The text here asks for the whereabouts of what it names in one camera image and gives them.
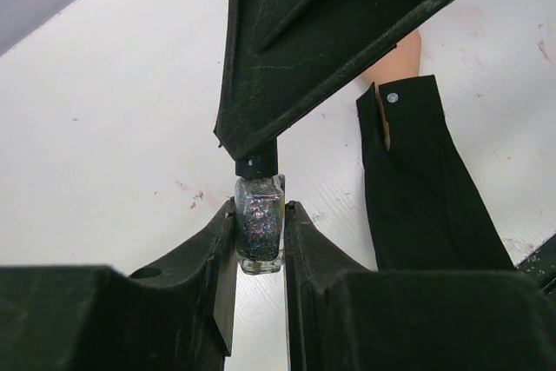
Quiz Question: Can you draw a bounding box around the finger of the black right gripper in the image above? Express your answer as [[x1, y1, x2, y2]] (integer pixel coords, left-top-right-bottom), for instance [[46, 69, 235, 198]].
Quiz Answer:
[[215, 0, 453, 160]]

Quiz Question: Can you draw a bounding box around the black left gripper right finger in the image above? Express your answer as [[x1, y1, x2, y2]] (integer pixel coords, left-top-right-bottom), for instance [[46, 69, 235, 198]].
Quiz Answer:
[[284, 202, 555, 370]]

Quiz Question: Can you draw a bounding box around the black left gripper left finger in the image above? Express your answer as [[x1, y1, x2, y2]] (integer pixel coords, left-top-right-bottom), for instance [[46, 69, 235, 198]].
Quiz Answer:
[[1, 202, 237, 370]]

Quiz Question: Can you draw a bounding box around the glitter nail polish bottle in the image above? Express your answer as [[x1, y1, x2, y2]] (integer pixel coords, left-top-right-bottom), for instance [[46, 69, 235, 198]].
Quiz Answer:
[[235, 174, 285, 275]]

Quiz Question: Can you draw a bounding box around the black sleeve forearm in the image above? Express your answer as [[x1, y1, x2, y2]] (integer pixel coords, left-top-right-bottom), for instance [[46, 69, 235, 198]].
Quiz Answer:
[[356, 76, 514, 271]]

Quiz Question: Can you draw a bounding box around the mannequin hand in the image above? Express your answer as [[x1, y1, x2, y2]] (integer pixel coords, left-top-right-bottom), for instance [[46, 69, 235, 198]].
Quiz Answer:
[[360, 30, 422, 85]]

